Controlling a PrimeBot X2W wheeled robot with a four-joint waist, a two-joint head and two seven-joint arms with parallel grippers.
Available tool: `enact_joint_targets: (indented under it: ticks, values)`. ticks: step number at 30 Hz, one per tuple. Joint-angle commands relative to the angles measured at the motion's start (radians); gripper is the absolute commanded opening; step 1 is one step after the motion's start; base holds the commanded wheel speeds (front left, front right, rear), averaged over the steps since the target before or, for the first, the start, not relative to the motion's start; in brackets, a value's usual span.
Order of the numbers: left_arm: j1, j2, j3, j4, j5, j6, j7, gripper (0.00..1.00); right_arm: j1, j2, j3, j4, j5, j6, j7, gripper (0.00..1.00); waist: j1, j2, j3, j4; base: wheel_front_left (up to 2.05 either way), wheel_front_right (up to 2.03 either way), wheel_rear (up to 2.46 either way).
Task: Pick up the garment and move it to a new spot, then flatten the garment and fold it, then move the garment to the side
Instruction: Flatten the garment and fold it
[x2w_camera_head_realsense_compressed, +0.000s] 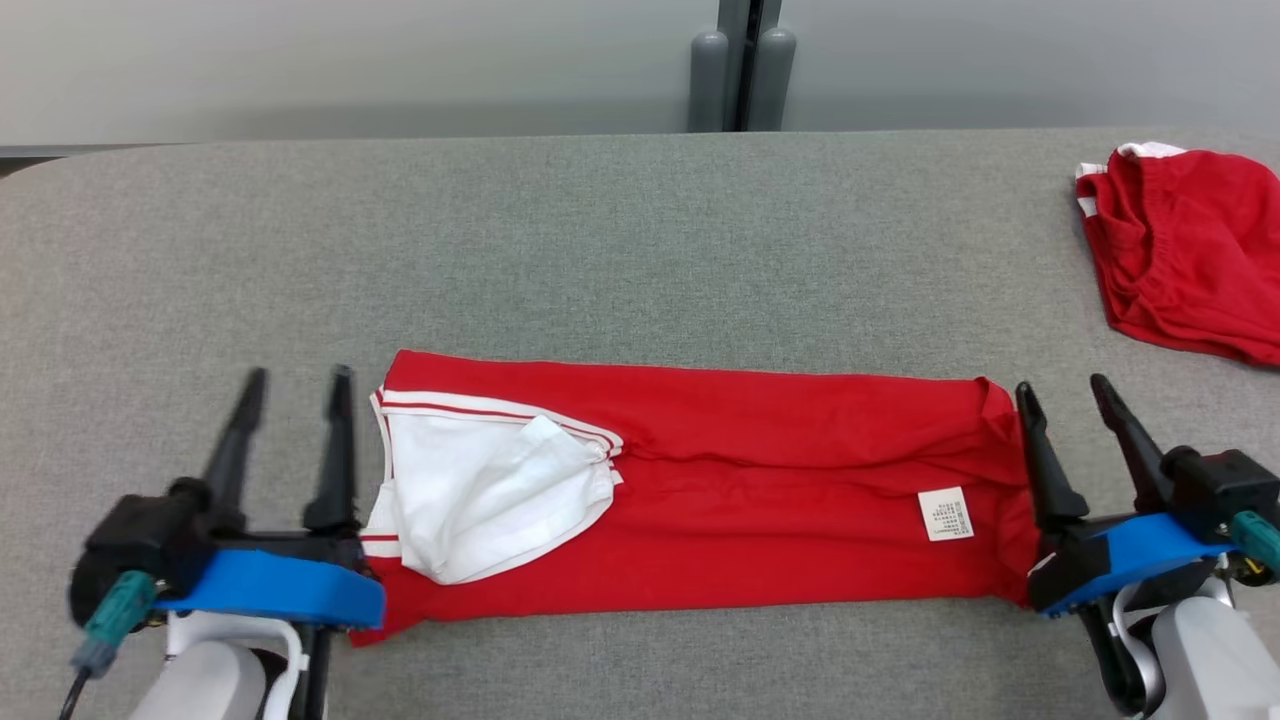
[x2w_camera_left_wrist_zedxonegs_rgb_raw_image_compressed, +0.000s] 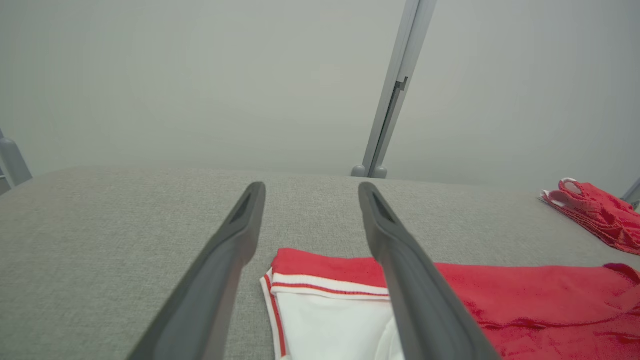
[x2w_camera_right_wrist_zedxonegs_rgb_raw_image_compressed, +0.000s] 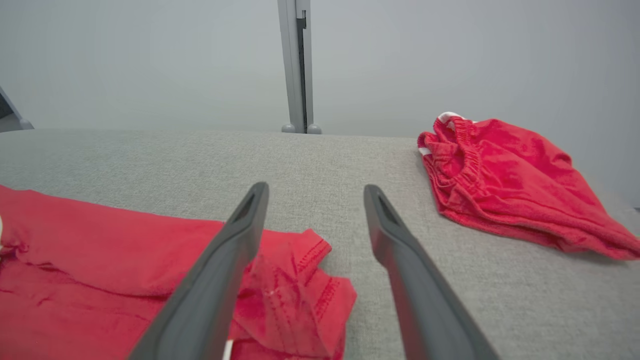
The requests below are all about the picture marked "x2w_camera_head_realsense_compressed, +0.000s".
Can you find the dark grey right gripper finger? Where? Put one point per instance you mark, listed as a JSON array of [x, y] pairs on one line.
[[1135, 450], [1050, 480]]

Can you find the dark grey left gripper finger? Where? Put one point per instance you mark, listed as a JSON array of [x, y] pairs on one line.
[[232, 460], [338, 470]]

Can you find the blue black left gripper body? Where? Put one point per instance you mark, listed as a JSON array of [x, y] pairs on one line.
[[280, 590]]

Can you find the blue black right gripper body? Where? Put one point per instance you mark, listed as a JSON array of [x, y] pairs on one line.
[[1130, 550]]

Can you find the red shorts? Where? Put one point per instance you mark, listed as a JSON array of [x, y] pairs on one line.
[[1190, 260]]

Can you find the red white striped shirt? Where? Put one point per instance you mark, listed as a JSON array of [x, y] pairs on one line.
[[750, 480]]

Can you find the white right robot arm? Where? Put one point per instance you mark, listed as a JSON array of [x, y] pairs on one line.
[[1200, 650]]

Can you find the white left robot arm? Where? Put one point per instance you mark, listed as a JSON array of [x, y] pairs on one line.
[[210, 680]]

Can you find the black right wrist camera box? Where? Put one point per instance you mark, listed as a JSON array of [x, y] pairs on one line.
[[1225, 485]]

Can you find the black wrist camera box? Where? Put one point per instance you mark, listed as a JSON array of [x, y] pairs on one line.
[[1225, 485], [135, 540]]

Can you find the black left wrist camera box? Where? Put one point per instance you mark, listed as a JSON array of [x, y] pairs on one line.
[[135, 540]]

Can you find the grey partition post with feet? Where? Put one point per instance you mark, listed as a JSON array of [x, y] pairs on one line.
[[742, 70]]

